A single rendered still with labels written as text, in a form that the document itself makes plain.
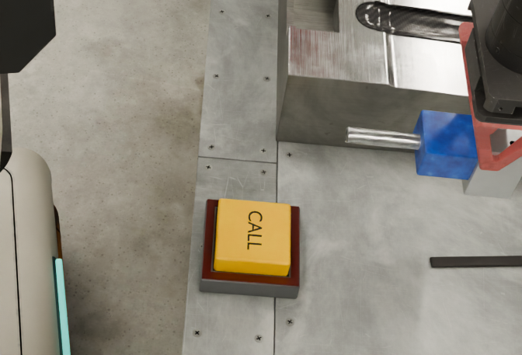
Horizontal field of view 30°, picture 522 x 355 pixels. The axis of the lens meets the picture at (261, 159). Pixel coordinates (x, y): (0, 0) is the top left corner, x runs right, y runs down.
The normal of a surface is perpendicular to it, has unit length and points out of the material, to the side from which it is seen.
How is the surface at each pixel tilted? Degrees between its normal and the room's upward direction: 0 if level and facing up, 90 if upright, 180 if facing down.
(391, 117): 90
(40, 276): 28
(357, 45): 0
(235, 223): 0
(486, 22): 1
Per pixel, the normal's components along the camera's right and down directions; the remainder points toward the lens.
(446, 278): 0.11, -0.62
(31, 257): 0.39, -0.62
